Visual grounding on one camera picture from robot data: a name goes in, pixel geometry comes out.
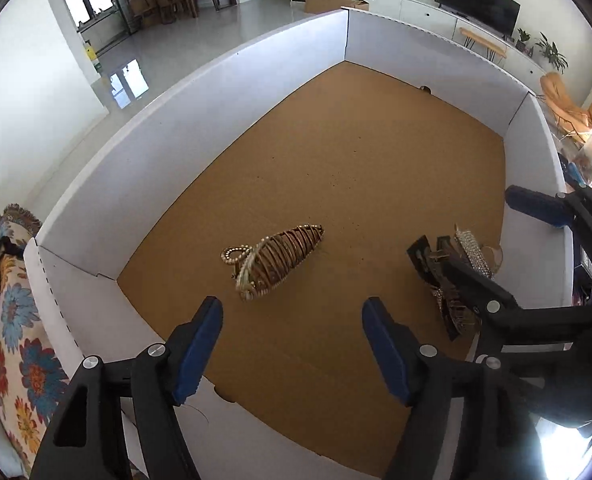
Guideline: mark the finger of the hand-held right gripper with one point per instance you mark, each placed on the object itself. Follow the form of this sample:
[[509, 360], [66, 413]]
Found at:
[[481, 285], [536, 205]]

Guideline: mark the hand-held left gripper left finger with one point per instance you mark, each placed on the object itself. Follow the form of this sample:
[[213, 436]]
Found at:
[[198, 350]]

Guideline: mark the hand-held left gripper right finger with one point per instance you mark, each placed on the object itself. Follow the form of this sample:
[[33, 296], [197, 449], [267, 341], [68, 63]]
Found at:
[[386, 355]]

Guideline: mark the gold pearl hair claw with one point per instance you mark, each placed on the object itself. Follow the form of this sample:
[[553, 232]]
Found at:
[[276, 260]]

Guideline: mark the large white cardboard box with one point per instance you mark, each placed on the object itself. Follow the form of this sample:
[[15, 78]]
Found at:
[[176, 160]]

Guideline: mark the spiky potted plant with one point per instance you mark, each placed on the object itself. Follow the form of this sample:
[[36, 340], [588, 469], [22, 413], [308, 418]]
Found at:
[[551, 52]]

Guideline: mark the small potted plant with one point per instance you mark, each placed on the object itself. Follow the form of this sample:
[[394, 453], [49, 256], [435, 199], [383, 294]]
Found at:
[[522, 40]]

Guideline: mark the wooden bench with metal legs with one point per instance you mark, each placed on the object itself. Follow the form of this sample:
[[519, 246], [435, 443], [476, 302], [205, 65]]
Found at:
[[481, 42]]

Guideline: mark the floral patterned cushion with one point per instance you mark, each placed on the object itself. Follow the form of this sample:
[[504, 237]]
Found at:
[[26, 340]]

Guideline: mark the white television cabinet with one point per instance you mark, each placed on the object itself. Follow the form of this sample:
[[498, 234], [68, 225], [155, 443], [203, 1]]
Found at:
[[426, 12]]

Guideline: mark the brown cardboard box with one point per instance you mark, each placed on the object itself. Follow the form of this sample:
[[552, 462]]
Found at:
[[333, 4]]

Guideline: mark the yellow green floor sign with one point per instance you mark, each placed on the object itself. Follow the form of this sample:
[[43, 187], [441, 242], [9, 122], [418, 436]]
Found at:
[[91, 54]]

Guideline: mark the dark wooden dining chair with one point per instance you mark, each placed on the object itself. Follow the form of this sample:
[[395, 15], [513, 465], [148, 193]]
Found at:
[[158, 2]]

